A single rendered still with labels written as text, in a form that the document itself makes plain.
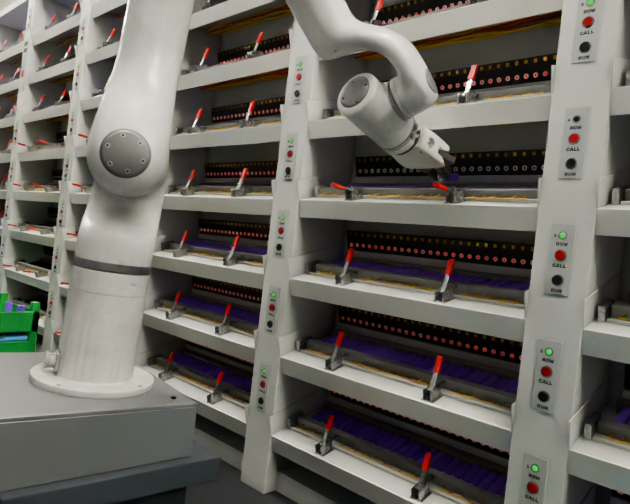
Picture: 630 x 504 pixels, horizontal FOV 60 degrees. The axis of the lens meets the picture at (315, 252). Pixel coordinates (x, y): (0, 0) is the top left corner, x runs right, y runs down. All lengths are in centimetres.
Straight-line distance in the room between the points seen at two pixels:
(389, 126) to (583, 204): 35
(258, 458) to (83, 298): 76
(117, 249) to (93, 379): 20
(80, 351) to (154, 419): 15
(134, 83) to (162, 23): 11
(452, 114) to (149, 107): 60
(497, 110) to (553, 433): 59
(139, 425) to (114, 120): 45
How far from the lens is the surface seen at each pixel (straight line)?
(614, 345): 100
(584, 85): 107
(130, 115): 87
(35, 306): 167
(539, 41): 137
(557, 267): 102
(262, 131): 154
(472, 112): 115
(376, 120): 98
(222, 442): 168
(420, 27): 129
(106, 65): 270
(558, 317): 102
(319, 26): 100
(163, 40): 94
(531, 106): 110
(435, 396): 116
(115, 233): 89
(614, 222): 101
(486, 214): 108
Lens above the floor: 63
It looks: level
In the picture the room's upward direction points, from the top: 7 degrees clockwise
